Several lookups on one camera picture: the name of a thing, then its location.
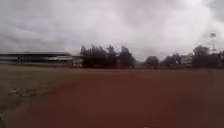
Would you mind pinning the clump of dark trees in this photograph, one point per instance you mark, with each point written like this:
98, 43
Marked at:
106, 57

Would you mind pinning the small dark tree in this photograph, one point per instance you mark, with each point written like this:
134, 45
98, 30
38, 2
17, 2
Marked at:
152, 61

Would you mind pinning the red dirt track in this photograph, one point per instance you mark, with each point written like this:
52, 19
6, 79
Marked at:
133, 100

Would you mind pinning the pale building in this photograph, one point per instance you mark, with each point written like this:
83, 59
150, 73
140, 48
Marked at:
186, 59

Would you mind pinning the long low grandstand building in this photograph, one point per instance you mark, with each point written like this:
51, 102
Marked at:
36, 58

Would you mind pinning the dry grass field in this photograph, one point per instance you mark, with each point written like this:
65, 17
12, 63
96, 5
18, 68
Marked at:
30, 83

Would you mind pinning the row of dark trees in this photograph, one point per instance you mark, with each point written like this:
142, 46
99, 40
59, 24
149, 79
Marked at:
203, 57

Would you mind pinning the floodlight mast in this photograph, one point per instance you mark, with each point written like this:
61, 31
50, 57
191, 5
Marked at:
213, 41

